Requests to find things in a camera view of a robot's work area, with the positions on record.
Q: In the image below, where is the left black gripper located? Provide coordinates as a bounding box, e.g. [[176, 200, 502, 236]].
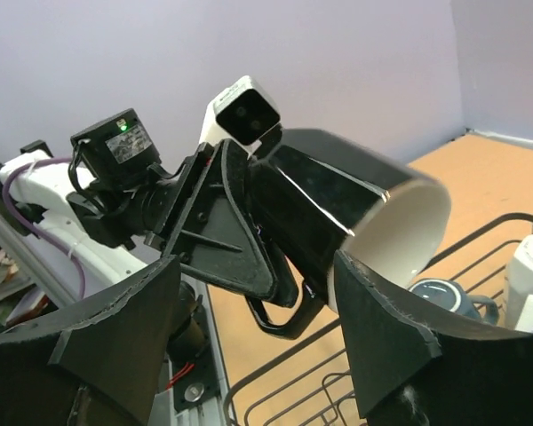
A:
[[128, 129, 302, 307]]

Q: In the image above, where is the grey mug white inside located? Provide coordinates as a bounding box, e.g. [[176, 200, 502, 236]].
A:
[[409, 278, 499, 325]]

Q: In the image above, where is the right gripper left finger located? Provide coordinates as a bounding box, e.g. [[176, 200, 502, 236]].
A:
[[0, 255, 182, 426]]

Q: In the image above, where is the white faceted mug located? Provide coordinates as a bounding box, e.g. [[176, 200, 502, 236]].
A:
[[503, 234, 533, 332]]

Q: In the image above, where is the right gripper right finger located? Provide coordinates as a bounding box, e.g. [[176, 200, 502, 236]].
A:
[[332, 249, 533, 426]]

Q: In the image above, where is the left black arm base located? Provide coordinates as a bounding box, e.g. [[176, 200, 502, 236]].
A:
[[161, 281, 221, 414]]

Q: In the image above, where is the black wire dish rack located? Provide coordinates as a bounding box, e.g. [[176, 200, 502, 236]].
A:
[[224, 212, 533, 426]]

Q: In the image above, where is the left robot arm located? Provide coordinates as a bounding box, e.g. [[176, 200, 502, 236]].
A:
[[0, 101, 298, 307]]

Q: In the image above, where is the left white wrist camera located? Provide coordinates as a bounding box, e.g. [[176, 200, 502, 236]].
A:
[[199, 75, 282, 157]]

